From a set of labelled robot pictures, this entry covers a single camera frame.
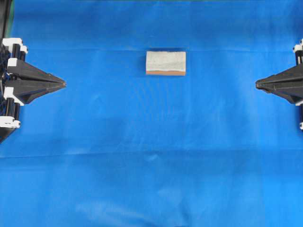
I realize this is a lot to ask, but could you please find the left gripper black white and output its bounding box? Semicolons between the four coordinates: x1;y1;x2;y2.
0;38;66;142

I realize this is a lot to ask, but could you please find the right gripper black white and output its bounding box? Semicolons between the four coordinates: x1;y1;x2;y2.
256;39;303;130

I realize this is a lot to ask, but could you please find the grey and orange sponge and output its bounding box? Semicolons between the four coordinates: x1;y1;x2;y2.
146;51;186;76

